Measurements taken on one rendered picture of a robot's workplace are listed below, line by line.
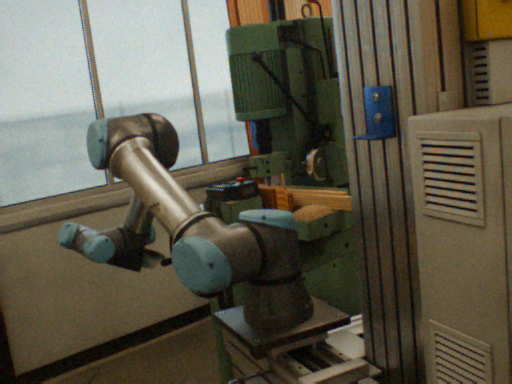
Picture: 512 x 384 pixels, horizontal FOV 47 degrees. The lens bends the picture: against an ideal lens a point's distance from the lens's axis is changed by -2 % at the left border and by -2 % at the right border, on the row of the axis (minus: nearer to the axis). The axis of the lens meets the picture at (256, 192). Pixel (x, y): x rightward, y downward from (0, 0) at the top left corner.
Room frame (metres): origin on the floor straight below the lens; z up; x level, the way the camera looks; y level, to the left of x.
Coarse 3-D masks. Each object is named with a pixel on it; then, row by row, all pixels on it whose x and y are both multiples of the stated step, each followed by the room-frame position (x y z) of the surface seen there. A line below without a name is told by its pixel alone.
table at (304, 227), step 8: (296, 208) 1.92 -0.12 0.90; (320, 216) 1.75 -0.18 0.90; (328, 216) 1.77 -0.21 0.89; (336, 216) 1.80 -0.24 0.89; (344, 216) 1.82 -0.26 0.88; (352, 216) 1.85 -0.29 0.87; (296, 224) 1.74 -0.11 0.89; (304, 224) 1.72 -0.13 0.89; (312, 224) 1.72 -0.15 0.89; (320, 224) 1.75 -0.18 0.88; (328, 224) 1.77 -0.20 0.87; (336, 224) 1.79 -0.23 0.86; (344, 224) 1.82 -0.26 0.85; (352, 224) 1.85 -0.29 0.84; (304, 232) 1.72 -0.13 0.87; (312, 232) 1.72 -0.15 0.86; (320, 232) 1.74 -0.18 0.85; (328, 232) 1.77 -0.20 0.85; (304, 240) 1.73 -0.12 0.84
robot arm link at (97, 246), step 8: (80, 232) 1.65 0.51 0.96; (88, 232) 1.63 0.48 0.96; (96, 232) 1.63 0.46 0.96; (104, 232) 1.63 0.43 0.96; (112, 232) 1.64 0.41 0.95; (80, 240) 1.62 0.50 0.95; (88, 240) 1.59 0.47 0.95; (96, 240) 1.57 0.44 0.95; (104, 240) 1.58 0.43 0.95; (112, 240) 1.62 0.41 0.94; (120, 240) 1.63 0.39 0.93; (80, 248) 1.61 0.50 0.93; (88, 248) 1.57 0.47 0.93; (96, 248) 1.57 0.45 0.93; (104, 248) 1.58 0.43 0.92; (112, 248) 1.60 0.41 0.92; (120, 248) 1.63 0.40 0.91; (88, 256) 1.58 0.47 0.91; (96, 256) 1.57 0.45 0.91; (104, 256) 1.58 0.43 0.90; (112, 256) 1.60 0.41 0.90
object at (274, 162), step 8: (280, 152) 2.09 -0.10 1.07; (288, 152) 2.08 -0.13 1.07; (256, 160) 2.02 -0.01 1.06; (264, 160) 2.01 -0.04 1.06; (272, 160) 2.03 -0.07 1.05; (280, 160) 2.06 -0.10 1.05; (264, 168) 2.00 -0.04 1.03; (272, 168) 2.03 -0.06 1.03; (280, 168) 2.05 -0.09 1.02; (288, 168) 2.08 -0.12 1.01; (256, 176) 2.03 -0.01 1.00; (264, 176) 2.00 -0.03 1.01
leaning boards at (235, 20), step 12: (228, 0) 3.51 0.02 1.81; (240, 0) 3.53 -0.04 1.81; (252, 0) 3.58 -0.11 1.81; (264, 0) 3.68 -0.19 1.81; (288, 0) 3.78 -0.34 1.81; (300, 0) 3.88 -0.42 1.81; (324, 0) 3.97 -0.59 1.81; (228, 12) 3.51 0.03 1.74; (240, 12) 3.52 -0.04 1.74; (252, 12) 3.57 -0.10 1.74; (264, 12) 3.67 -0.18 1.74; (288, 12) 3.77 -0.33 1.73; (300, 12) 3.87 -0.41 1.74; (324, 12) 3.95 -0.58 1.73; (240, 24) 3.51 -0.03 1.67; (252, 156) 3.48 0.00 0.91; (264, 180) 3.48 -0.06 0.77
